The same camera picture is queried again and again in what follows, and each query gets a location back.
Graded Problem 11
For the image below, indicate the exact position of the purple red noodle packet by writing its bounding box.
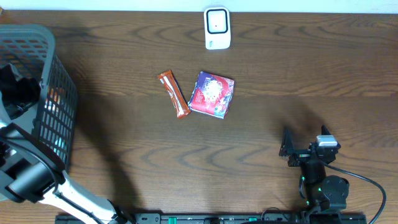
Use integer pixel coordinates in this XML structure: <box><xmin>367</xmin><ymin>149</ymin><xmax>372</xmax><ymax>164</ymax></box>
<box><xmin>188</xmin><ymin>72</ymin><xmax>235</xmax><ymax>119</ymax></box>

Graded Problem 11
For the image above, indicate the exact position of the orange snack bar wrapper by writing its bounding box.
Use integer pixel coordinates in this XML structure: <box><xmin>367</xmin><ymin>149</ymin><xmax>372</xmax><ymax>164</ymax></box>
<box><xmin>158</xmin><ymin>70</ymin><xmax>191</xmax><ymax>119</ymax></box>

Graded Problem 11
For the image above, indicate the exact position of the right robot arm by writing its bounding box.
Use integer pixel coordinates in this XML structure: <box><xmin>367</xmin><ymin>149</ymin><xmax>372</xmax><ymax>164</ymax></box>
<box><xmin>279</xmin><ymin>126</ymin><xmax>349</xmax><ymax>223</ymax></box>

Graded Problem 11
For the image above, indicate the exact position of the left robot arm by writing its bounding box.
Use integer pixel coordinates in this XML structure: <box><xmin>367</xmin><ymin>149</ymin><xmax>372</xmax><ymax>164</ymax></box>
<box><xmin>1</xmin><ymin>64</ymin><xmax>136</xmax><ymax>223</ymax></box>

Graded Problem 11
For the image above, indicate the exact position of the grey plastic mesh basket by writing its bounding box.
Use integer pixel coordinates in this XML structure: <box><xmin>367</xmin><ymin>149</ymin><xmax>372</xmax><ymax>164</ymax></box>
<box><xmin>1</xmin><ymin>24</ymin><xmax>78</xmax><ymax>173</ymax></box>

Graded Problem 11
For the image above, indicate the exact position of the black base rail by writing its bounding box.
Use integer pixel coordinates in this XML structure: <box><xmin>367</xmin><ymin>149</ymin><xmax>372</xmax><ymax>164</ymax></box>
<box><xmin>55</xmin><ymin>212</ymin><xmax>368</xmax><ymax>224</ymax></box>

